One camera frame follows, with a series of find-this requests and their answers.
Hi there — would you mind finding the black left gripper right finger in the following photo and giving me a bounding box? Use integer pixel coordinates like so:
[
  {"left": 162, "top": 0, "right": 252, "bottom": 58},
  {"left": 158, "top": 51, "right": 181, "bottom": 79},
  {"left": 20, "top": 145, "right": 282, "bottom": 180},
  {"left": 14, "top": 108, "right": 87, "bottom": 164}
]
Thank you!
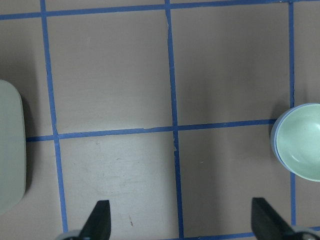
[{"left": 251, "top": 197, "right": 300, "bottom": 240}]

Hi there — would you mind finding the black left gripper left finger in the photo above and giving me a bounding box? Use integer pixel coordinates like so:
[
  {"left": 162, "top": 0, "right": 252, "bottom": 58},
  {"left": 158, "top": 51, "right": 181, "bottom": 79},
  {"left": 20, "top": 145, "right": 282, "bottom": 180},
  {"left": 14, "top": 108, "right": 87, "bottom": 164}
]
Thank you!
[{"left": 77, "top": 200, "right": 111, "bottom": 240}]

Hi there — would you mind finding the light green bowl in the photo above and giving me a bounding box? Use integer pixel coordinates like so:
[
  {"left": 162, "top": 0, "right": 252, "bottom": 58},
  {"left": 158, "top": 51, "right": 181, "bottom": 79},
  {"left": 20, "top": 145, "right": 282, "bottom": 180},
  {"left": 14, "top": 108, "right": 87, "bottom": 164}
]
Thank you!
[{"left": 274, "top": 103, "right": 320, "bottom": 182}]

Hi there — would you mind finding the light blue bowl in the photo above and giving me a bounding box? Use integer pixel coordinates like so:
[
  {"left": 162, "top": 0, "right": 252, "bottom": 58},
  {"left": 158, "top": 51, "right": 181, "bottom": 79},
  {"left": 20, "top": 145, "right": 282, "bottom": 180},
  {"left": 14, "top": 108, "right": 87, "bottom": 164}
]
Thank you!
[{"left": 269, "top": 102, "right": 320, "bottom": 176}]

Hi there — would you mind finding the cream and chrome toaster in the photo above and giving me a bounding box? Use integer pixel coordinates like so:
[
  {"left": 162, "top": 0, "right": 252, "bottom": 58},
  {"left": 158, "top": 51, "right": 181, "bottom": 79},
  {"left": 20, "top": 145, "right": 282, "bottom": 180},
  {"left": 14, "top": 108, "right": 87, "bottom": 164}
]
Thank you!
[{"left": 0, "top": 80, "right": 26, "bottom": 215}]

